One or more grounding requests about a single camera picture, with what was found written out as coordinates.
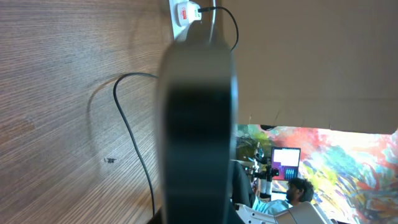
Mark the smartphone with cyan screen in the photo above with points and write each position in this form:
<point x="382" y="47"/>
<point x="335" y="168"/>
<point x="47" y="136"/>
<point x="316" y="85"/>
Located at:
<point x="197" y="103"/>

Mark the white charger plug adapter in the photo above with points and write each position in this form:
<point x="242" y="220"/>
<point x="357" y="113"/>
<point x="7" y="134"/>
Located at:
<point x="187" y="13"/>

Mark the white power strip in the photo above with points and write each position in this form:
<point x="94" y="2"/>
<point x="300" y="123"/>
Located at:
<point x="176" y="29"/>

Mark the background computer monitor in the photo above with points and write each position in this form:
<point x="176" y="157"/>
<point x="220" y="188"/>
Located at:
<point x="286" y="161"/>

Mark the seated person in background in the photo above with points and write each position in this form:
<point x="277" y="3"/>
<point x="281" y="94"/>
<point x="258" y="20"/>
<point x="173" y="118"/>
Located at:
<point x="299" y="191"/>

